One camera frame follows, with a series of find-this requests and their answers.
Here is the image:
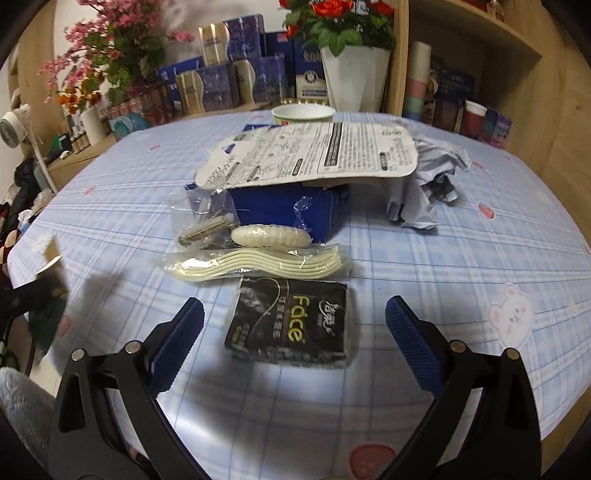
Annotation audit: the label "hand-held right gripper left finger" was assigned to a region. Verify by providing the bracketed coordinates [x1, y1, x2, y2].
[48, 298, 218, 480]

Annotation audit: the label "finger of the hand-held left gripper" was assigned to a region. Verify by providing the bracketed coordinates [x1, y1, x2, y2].
[0, 272, 68, 320]

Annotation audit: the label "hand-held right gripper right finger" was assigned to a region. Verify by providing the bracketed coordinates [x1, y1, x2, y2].
[385, 295, 543, 480]

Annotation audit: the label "green and gold packet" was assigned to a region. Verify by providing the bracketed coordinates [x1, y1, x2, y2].
[28, 235, 71, 361]

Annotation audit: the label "black tissue packet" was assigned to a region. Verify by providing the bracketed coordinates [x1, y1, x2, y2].
[224, 277, 361, 370]

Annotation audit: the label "cream plastic cutlery packet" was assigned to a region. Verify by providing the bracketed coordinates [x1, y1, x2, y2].
[159, 242, 354, 283]

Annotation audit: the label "clear plastic bag of screws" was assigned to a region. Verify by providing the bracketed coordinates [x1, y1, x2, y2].
[167, 188, 238, 250]

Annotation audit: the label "white ribbed oval piece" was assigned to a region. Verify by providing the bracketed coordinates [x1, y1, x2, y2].
[230, 224, 313, 250]

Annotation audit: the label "white paper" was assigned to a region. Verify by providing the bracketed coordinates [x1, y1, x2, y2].
[388, 134, 472, 230]

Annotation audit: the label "blue carton box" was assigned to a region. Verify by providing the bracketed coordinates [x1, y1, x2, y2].
[185, 180, 352, 245]

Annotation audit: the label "white printed cardboard sheet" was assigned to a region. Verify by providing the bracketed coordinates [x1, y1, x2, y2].
[194, 121, 419, 190]

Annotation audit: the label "person's left forearm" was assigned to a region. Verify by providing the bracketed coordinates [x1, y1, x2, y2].
[0, 368, 57, 467]

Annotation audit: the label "blue plaid tablecloth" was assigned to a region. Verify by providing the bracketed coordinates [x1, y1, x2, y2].
[7, 110, 591, 480]

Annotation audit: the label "pile of dark clothes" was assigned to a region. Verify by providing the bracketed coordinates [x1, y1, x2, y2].
[0, 157, 52, 278]

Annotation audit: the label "low wooden cabinet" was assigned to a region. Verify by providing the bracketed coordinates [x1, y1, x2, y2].
[46, 134, 122, 191]

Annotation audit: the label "row of small brown bottles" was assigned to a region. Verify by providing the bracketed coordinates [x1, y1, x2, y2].
[59, 115, 89, 155]

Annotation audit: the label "white desk fan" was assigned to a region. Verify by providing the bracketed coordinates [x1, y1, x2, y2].
[0, 104, 58, 195]

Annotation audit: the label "white ribbed vase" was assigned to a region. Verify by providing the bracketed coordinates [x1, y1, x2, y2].
[79, 105, 108, 147]

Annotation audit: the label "orange artificial flowers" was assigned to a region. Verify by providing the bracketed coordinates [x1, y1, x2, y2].
[58, 88, 103, 116]

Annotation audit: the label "pink gift box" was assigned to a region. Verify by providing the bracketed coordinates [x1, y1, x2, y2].
[106, 87, 177, 139]

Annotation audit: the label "small purple box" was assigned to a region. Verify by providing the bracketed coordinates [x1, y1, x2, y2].
[481, 108, 513, 148]

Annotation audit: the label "red cup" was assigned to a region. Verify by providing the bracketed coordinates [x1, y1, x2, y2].
[463, 100, 488, 138]

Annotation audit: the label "gold and blue gift box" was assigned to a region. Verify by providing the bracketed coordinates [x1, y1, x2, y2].
[198, 16, 266, 66]
[233, 58, 287, 105]
[175, 65, 234, 114]

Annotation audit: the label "paper cup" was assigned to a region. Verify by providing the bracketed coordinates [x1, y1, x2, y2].
[271, 104, 335, 127]

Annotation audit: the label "stack of pastel paper cups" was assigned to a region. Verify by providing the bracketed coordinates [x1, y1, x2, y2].
[403, 41, 433, 121]

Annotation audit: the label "flat blue box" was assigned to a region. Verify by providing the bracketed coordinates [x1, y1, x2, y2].
[157, 58, 204, 89]

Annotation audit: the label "pink artificial flower plant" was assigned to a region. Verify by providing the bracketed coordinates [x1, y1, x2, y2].
[39, 0, 195, 108]

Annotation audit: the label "white faceted vase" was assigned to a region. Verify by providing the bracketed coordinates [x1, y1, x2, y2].
[320, 46, 392, 113]

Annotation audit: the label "wooden shelf unit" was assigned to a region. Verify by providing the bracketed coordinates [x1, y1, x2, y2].
[388, 0, 591, 480]

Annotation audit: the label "blue box with round emblem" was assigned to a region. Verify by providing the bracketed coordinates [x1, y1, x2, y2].
[293, 33, 331, 100]

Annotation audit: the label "red rose bouquet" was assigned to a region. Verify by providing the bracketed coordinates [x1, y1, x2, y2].
[278, 0, 397, 57]

